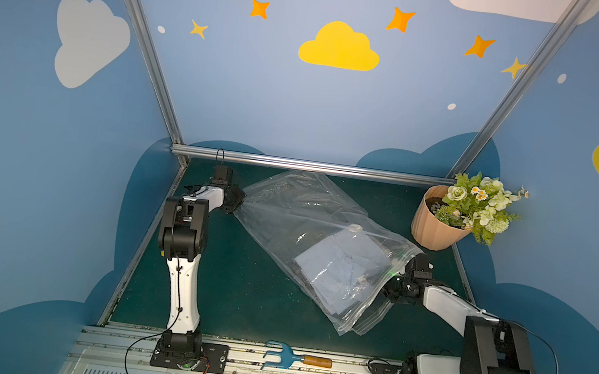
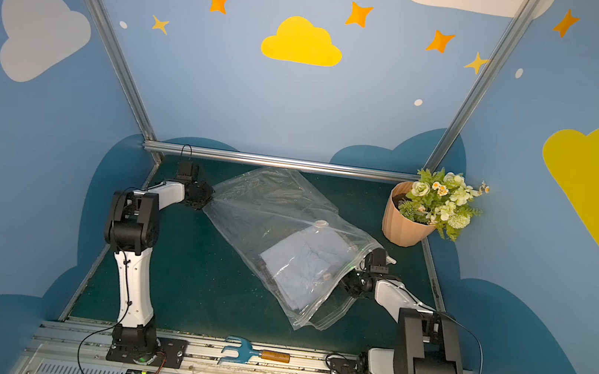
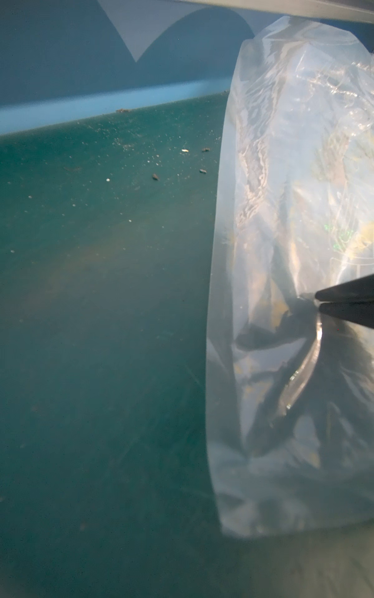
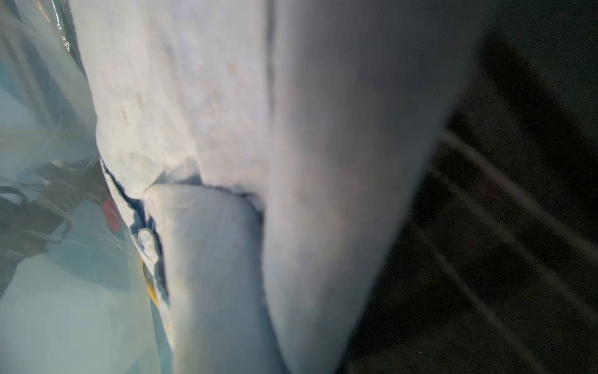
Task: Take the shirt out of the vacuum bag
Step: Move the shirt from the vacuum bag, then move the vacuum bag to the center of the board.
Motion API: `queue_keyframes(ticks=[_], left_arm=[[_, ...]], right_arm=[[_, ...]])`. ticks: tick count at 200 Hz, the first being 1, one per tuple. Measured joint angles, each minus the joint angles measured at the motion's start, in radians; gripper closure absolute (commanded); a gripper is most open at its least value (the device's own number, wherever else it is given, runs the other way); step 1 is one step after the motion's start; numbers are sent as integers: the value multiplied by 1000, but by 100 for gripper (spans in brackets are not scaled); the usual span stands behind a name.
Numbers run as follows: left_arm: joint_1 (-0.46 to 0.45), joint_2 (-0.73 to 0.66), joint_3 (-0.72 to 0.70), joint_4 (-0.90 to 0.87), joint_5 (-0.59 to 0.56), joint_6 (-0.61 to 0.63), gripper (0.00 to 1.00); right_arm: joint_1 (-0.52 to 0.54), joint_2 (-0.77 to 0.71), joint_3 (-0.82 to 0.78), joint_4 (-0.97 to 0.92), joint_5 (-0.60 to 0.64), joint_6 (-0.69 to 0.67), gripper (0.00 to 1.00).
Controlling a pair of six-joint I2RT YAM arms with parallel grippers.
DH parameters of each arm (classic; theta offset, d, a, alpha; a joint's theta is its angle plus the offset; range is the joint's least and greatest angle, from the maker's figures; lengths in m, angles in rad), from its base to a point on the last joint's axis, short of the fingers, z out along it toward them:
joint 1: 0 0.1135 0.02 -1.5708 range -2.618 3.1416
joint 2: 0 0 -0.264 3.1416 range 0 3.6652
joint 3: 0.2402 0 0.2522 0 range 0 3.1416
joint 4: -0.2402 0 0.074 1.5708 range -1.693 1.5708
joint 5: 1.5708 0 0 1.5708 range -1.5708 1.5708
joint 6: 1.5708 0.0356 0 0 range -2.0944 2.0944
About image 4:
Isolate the clear plastic vacuum bag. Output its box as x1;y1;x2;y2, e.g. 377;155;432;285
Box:
1;1;171;373

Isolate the light blue shirt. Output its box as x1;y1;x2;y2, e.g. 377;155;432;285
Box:
70;1;498;373

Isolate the dark plaid shirt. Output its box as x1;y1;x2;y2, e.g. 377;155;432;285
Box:
339;31;597;373

